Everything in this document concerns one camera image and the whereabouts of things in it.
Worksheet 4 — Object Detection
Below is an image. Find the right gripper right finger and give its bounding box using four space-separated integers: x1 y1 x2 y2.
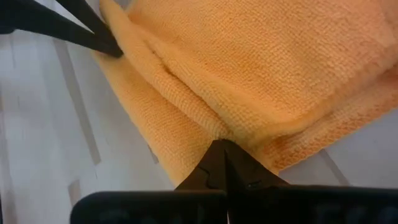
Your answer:
224 139 398 224

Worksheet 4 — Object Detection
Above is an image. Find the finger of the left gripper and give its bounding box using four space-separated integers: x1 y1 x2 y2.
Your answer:
0 0 122 58
55 0 124 58

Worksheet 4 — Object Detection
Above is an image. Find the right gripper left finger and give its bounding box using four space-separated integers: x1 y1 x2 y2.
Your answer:
70 139 229 224

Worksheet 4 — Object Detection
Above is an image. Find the orange microfiber towel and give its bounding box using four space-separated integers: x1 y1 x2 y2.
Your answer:
93 0 398 187

